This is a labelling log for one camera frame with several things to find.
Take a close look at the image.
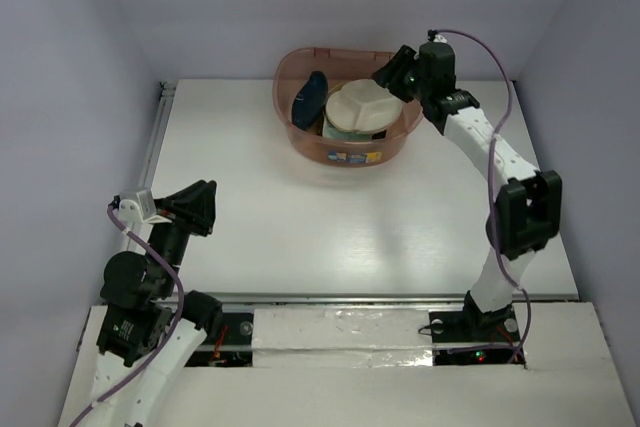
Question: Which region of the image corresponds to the aluminium rail frame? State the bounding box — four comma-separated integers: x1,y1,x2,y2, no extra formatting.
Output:
103,80,177,305

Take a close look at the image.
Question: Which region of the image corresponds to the light teal rectangular plate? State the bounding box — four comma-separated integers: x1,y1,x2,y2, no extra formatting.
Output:
320,116,373,142

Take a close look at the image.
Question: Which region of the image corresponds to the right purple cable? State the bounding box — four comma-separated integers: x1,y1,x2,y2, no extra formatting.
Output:
444,28,532,366

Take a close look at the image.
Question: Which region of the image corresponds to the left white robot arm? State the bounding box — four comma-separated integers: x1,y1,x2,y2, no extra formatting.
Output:
73,180,223,426

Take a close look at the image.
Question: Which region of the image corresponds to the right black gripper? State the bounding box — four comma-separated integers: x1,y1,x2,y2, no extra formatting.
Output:
373,43,431,102

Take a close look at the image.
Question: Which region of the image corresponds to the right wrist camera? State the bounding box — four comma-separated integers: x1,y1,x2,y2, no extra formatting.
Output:
427,29,448,44

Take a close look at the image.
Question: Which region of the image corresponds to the black floral square plate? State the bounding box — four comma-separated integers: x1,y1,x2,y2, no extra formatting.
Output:
309,116,391,141

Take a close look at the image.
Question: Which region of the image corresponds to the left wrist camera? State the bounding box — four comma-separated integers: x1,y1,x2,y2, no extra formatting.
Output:
107,187,157,224

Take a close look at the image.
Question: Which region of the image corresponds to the pink translucent plastic bin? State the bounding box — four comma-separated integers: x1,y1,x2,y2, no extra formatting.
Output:
272,47,423,168

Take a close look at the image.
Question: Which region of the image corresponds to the dark blue leaf-shaped plate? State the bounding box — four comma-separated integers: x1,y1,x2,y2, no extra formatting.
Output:
291,71,328,131

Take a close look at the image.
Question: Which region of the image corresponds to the white three-section divided plate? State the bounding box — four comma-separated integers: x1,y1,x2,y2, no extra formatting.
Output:
325,79,404,134

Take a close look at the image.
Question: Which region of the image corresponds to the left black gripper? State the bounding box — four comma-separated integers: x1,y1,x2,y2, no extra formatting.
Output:
147,176,217,293

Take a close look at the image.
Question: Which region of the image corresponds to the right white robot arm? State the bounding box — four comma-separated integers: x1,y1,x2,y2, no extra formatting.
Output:
372,41,562,344

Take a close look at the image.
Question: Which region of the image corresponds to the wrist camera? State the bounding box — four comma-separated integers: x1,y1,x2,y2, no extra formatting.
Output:
107,187,157,224
427,29,448,44

